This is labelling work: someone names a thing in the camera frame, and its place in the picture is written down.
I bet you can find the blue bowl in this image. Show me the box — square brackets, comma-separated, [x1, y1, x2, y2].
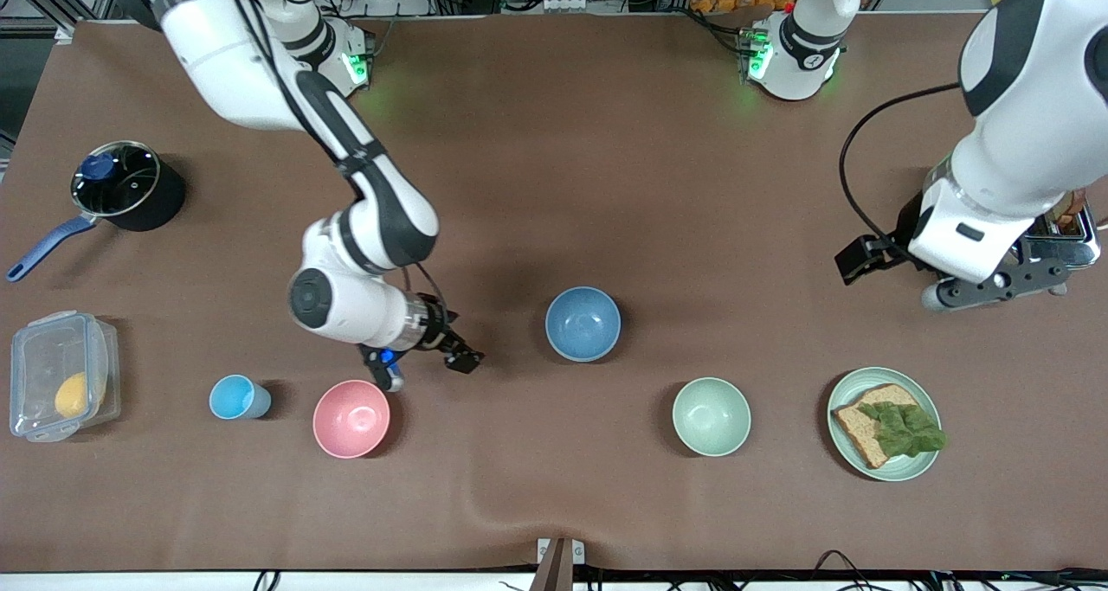
[544, 286, 623, 363]

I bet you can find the pink bowl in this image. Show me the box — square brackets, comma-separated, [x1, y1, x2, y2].
[312, 379, 392, 460]

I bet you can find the pale green bowl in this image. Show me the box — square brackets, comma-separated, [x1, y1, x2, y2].
[672, 376, 753, 459]

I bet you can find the brown bread slice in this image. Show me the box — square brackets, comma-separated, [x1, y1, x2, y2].
[831, 383, 924, 471]

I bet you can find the silver toaster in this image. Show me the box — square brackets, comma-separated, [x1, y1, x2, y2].
[931, 163, 1103, 300]

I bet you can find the brown toast slice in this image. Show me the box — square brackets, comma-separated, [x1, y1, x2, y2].
[1051, 189, 1088, 234]

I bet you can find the green lettuce leaf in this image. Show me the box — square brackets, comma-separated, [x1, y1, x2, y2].
[856, 400, 948, 459]

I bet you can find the pale green plate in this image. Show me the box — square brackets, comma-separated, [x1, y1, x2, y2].
[826, 366, 944, 484]

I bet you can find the brown table cloth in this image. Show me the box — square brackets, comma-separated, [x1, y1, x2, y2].
[0, 11, 1108, 575]

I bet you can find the light blue cup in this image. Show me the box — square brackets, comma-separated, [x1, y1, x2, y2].
[209, 374, 273, 421]

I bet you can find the glass pot lid blue knob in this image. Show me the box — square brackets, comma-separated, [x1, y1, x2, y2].
[71, 141, 163, 218]

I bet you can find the yellow lemon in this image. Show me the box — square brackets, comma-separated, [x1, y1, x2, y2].
[55, 371, 90, 420]

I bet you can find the clear plastic food container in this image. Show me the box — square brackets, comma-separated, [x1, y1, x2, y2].
[9, 310, 123, 444]

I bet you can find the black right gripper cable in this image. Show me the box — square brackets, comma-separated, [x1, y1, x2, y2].
[410, 261, 448, 303]

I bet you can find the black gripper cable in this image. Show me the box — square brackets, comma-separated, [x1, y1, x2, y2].
[410, 261, 448, 303]
[837, 80, 967, 247]

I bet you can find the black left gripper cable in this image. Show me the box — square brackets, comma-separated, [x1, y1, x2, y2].
[837, 80, 967, 247]

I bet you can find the metal table edge bracket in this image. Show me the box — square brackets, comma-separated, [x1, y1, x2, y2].
[536, 536, 587, 591]

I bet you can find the black floor cable loop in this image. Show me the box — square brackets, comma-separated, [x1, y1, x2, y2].
[812, 549, 875, 575]

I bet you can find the black pot blue handle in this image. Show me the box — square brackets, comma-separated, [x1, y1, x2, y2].
[6, 139, 186, 283]

